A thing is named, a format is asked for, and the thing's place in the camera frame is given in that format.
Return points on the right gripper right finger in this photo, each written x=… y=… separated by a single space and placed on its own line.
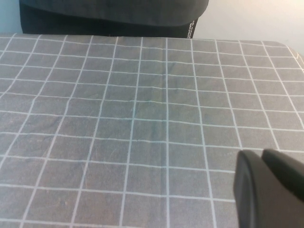
x=285 y=166

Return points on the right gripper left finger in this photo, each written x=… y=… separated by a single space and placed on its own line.
x=251 y=190

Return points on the gray white-checked tablecloth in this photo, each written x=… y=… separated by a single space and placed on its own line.
x=142 y=118

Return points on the black trousers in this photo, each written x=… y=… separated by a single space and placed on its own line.
x=95 y=29

